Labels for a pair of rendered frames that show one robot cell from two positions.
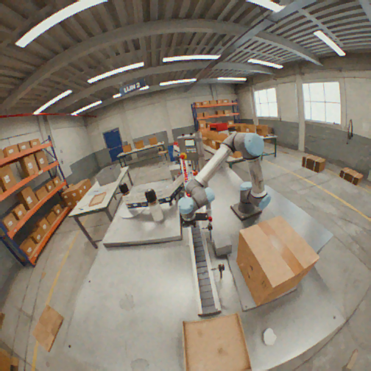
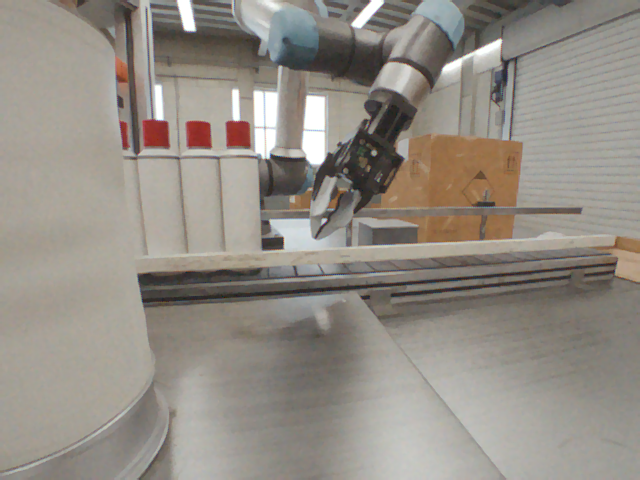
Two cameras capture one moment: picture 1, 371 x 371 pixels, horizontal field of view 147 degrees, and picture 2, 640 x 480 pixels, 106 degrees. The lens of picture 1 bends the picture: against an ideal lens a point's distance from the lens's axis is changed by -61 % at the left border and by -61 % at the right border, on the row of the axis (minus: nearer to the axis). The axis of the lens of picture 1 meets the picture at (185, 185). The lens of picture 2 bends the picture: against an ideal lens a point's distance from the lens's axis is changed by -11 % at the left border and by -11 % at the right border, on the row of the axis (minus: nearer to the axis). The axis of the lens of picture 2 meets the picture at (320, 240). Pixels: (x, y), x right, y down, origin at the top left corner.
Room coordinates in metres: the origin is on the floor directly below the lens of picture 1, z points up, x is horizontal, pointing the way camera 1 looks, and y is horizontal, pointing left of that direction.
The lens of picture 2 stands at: (0.80, 0.39, 1.01)
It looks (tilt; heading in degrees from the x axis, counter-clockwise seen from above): 12 degrees down; 258
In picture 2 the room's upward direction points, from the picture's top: straight up
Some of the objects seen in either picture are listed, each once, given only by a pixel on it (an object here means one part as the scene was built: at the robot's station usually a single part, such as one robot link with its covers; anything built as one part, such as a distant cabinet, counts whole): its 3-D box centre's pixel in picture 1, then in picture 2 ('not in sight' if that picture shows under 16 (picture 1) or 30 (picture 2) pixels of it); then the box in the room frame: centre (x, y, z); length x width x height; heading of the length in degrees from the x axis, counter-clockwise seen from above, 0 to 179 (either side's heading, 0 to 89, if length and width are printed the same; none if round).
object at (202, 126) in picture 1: (217, 121); not in sight; (8.29, -2.65, 1.26); 2.78 x 0.61 x 2.51; 96
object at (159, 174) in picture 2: not in sight; (162, 201); (0.93, -0.01, 0.98); 0.05 x 0.05 x 0.20
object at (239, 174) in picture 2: not in sight; (240, 199); (0.83, -0.01, 0.98); 0.05 x 0.05 x 0.20
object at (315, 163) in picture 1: (313, 163); not in sight; (2.64, -3.93, 0.16); 0.65 x 0.54 x 0.32; 11
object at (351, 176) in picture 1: (351, 175); not in sight; (1.51, -4.56, 0.11); 0.65 x 0.54 x 0.22; 4
